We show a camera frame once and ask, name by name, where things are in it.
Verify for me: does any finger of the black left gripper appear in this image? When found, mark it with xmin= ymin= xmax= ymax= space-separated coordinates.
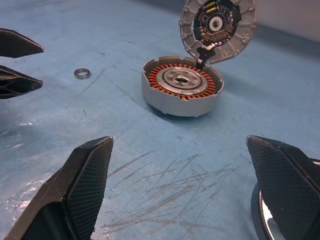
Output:
xmin=0 ymin=65 xmax=44 ymax=100
xmin=0 ymin=28 xmax=45 ymax=59

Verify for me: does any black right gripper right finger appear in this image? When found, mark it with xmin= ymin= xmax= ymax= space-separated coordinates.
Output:
xmin=246 ymin=135 xmax=320 ymax=240

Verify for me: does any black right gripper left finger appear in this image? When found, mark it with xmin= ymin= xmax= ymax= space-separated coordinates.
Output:
xmin=3 ymin=135 xmax=114 ymax=240

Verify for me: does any round grey black object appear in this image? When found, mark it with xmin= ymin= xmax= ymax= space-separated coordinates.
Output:
xmin=141 ymin=56 xmax=225 ymax=119

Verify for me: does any silver motor cover circuit board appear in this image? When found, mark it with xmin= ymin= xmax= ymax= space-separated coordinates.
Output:
xmin=178 ymin=0 xmax=258 ymax=65

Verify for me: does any shiny silver round disc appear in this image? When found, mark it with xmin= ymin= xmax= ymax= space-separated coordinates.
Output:
xmin=250 ymin=184 xmax=281 ymax=240

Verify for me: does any blue plastic table cover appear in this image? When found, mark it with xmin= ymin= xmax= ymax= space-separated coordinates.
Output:
xmin=0 ymin=0 xmax=320 ymax=240

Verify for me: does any small steel bearing ring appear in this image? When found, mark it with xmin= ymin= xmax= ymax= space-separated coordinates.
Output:
xmin=73 ymin=67 xmax=92 ymax=80

